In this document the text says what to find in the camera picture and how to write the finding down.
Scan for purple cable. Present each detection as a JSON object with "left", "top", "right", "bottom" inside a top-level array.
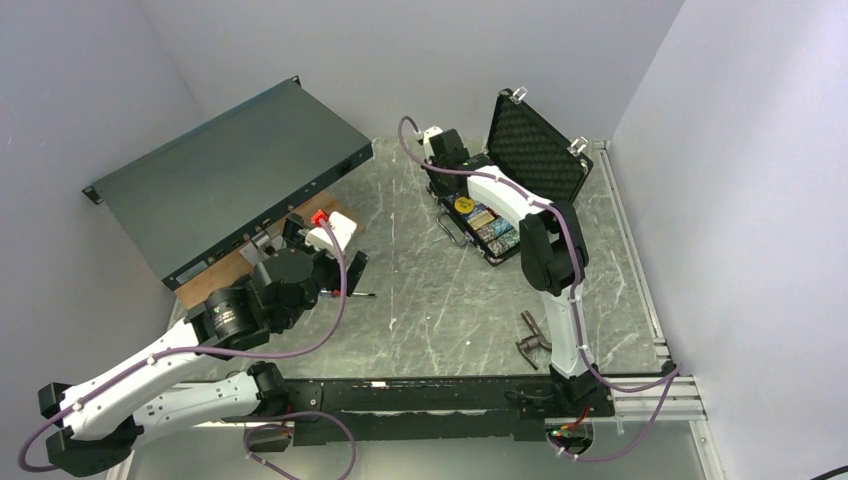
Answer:
[
  {"left": 17, "top": 215, "right": 349, "bottom": 473},
  {"left": 397, "top": 115, "right": 682, "bottom": 464}
]

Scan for black poker chip case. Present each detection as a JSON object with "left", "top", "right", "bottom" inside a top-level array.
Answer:
[{"left": 426, "top": 87, "right": 593, "bottom": 266}]

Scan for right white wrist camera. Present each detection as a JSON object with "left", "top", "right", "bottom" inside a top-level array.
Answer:
[{"left": 419, "top": 126, "right": 443, "bottom": 159}]

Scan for yellow big blind button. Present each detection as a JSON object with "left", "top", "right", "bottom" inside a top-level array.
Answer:
[{"left": 453, "top": 196, "right": 475, "bottom": 214}]

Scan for yellow blue card deck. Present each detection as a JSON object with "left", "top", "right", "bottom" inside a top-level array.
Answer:
[{"left": 464, "top": 208, "right": 496, "bottom": 231}]

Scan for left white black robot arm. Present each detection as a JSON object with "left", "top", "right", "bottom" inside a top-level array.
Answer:
[{"left": 38, "top": 248, "right": 368, "bottom": 477}]

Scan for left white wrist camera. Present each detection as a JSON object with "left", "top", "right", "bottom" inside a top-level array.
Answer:
[{"left": 305, "top": 210, "right": 358, "bottom": 254}]

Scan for dark grey rack server chassis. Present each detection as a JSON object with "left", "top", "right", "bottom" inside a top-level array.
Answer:
[{"left": 82, "top": 77, "right": 373, "bottom": 291}]

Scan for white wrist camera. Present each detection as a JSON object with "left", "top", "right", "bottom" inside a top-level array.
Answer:
[
  {"left": 305, "top": 210, "right": 358, "bottom": 254},
  {"left": 419, "top": 126, "right": 443, "bottom": 159}
]

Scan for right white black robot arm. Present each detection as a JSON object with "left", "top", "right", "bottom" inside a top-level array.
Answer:
[{"left": 415, "top": 127, "right": 598, "bottom": 415}]

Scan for wooden board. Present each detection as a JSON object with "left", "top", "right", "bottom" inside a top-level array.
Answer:
[{"left": 175, "top": 190, "right": 365, "bottom": 308}]

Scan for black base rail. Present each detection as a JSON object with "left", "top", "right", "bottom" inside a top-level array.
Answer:
[{"left": 178, "top": 374, "right": 704, "bottom": 452}]

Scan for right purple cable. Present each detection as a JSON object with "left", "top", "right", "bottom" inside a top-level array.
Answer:
[{"left": 397, "top": 115, "right": 682, "bottom": 464}]

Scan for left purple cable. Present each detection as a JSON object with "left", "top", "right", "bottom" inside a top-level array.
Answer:
[{"left": 17, "top": 215, "right": 349, "bottom": 473}]

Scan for silver metal bracket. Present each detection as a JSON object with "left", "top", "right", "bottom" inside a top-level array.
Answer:
[{"left": 239, "top": 230, "right": 284, "bottom": 266}]

